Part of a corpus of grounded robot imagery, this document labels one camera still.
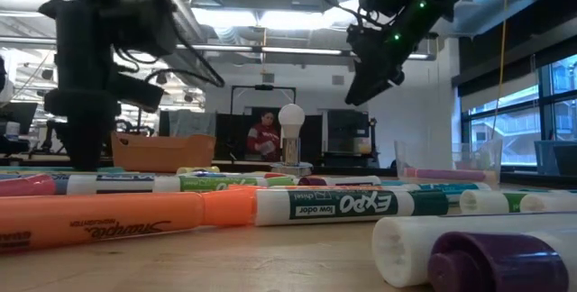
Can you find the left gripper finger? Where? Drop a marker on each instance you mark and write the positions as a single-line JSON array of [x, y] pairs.
[[85, 143]]

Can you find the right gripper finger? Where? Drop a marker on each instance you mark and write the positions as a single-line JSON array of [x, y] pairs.
[[367, 89]]

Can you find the blue Expo marker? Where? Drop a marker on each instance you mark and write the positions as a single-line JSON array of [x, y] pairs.
[[112, 184]]

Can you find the pink highlighter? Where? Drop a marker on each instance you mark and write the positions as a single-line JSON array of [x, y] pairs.
[[24, 187]]

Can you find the orange Sharpie highlighter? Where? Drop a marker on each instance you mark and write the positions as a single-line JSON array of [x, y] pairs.
[[112, 220]]

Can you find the teal Expo marker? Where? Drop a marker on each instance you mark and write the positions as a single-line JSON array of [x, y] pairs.
[[455, 187], [401, 185]]

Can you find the purple highlighter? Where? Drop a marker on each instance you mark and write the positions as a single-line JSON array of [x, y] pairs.
[[446, 175]]

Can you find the dark green Expo marker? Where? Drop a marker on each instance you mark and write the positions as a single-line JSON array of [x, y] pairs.
[[342, 204]]

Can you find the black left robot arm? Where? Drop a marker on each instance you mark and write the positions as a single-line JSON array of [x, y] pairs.
[[144, 21]]

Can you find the black computer monitor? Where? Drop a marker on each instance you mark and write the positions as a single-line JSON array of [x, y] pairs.
[[347, 125], [18, 116]]

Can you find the orange plastic bin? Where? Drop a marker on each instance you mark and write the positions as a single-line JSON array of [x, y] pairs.
[[162, 152]]

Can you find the long ceiling light bar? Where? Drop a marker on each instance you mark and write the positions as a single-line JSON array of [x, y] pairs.
[[297, 50]]

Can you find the white bulb lamp metal base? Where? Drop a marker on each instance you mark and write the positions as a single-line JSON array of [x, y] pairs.
[[291, 121]]

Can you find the clear plastic container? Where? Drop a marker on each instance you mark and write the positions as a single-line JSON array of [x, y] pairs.
[[451, 157]]

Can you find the grey partition panel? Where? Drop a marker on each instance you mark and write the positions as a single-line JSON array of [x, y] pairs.
[[191, 123]]

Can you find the person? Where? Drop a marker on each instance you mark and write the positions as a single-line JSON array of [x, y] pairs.
[[263, 136]]

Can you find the red cap mini marker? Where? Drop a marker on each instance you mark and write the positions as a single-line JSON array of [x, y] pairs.
[[277, 176]]

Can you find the blue cap mini marker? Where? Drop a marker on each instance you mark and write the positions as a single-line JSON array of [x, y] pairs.
[[212, 174]]

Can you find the black partition panel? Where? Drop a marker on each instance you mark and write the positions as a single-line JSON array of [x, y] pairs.
[[234, 134]]

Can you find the black metal frame rig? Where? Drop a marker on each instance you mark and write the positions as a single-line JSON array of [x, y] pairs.
[[141, 125], [263, 87]]

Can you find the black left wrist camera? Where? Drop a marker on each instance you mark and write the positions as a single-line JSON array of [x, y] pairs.
[[135, 91]]

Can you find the dark window frame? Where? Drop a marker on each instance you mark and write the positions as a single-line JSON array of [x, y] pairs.
[[545, 103]]

